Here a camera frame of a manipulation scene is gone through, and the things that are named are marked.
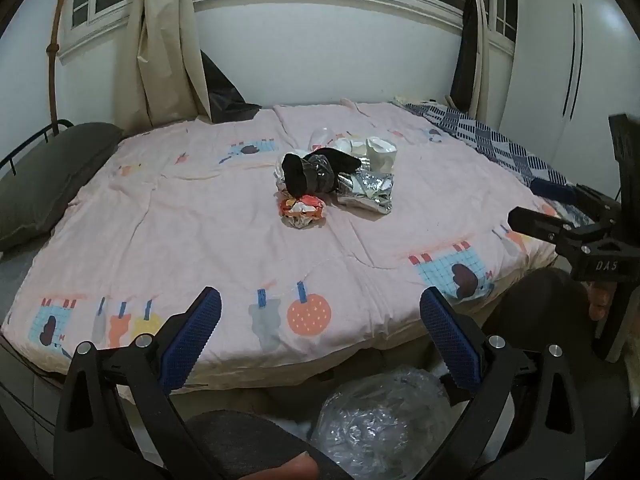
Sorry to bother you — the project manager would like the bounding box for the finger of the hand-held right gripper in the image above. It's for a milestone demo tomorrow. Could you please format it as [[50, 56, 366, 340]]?
[[570, 184, 622, 223], [507, 207, 576, 247]]

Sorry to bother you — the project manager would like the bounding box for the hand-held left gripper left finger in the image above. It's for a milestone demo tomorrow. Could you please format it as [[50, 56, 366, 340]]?
[[54, 286, 223, 480]]

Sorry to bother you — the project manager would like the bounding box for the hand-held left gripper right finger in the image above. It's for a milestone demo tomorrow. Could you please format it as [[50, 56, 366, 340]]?
[[419, 287, 587, 480]]

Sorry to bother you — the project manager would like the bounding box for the clear plastic bag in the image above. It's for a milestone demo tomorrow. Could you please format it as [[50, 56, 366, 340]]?
[[310, 367, 461, 480]]

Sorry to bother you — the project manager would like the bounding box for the orange wrapper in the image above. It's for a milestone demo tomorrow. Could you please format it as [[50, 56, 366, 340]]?
[[278, 194, 327, 230]]

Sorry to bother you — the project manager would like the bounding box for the white paper cup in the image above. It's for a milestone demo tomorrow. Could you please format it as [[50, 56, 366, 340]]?
[[366, 136, 399, 173]]

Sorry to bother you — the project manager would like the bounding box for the silver foil packet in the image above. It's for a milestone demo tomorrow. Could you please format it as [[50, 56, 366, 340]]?
[[337, 169, 396, 216]]

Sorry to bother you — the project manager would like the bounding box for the black plastic bag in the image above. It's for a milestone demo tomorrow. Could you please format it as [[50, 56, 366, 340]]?
[[280, 147, 362, 196]]

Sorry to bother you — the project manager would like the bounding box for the person's right hand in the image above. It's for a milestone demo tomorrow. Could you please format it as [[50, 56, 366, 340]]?
[[587, 280, 614, 322]]

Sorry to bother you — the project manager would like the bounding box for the blue checked blanket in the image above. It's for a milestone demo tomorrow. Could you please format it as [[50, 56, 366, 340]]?
[[392, 96, 596, 226]]

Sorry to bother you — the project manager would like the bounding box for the person's left leg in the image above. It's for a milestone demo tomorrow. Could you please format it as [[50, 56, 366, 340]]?
[[185, 410, 351, 480]]

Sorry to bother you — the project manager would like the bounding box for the pink printed blanket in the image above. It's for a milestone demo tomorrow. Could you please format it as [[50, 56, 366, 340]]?
[[0, 101, 576, 392]]

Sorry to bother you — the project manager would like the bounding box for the white wardrobe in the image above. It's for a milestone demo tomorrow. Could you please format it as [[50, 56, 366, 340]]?
[[500, 0, 640, 202]]

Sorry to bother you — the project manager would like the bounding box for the dark curtain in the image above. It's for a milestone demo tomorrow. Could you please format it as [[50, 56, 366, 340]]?
[[450, 0, 482, 112]]

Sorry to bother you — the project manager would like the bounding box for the beige curtain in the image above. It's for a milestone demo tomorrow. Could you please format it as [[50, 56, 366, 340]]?
[[120, 0, 211, 133], [467, 0, 505, 122]]

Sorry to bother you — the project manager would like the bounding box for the grey pillow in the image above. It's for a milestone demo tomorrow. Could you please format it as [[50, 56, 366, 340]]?
[[0, 122, 125, 253]]

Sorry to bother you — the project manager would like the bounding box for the wooden stick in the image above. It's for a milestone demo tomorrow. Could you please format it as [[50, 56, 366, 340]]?
[[46, 0, 67, 136]]

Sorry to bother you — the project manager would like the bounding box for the black metal bed frame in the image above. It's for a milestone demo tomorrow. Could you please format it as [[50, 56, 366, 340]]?
[[0, 119, 76, 172]]

